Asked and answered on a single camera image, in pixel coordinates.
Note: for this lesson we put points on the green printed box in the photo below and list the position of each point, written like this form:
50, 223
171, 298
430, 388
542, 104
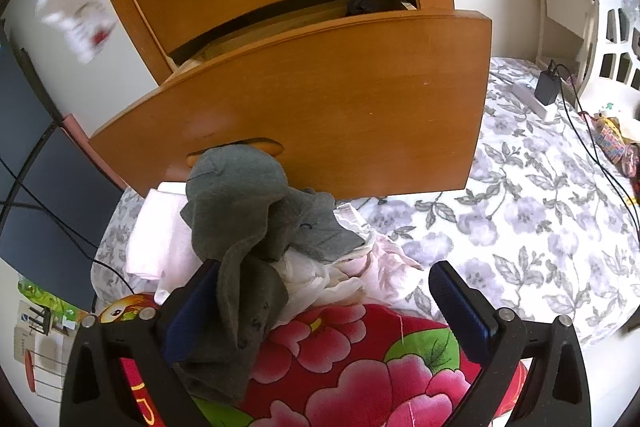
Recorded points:
50, 302

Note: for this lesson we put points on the black charger adapter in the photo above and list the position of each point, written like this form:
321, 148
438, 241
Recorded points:
545, 87

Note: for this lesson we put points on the white power strip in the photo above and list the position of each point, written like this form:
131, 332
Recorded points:
525, 92

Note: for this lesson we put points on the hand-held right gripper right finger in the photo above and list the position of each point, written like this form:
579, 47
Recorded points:
460, 307

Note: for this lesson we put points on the black lace underwear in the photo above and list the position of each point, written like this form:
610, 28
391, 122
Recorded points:
370, 6

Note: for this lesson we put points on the dark panel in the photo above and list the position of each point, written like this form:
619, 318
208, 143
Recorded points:
50, 207

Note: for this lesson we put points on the white lace cloth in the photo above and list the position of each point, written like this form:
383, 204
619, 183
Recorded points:
310, 282

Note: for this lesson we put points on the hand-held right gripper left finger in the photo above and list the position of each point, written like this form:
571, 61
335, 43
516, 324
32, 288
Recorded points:
195, 307

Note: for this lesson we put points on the pink underwear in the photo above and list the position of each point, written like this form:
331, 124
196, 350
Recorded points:
390, 272

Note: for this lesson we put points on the red floral blanket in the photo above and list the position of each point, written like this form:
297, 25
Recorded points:
350, 357

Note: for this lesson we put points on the white cutout shelf rack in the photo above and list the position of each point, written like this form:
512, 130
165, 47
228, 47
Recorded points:
597, 7

